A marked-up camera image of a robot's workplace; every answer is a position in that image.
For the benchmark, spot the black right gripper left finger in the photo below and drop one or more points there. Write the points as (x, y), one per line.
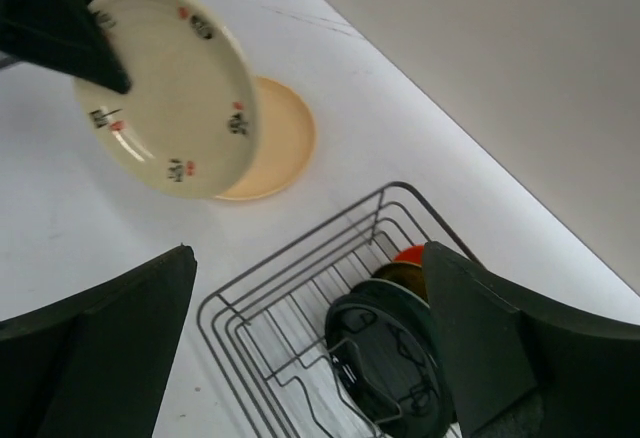
(97, 363)

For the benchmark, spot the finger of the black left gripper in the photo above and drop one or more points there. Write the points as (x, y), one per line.
(64, 36)

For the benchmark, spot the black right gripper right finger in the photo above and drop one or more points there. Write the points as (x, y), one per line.
(520, 364)

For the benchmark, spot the black plate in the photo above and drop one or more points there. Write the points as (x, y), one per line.
(387, 367)

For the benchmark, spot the yellow patterned plate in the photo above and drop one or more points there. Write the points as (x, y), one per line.
(405, 274)

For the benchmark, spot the orange plate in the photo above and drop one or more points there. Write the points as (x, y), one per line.
(412, 255)

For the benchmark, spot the teal patterned plate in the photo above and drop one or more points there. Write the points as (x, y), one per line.
(388, 291)

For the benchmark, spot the cream plate with characters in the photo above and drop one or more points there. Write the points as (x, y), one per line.
(189, 125)

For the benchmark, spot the large beige plate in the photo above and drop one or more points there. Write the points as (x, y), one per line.
(287, 144)

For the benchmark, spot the grey wire dish rack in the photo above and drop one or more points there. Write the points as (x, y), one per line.
(264, 330)

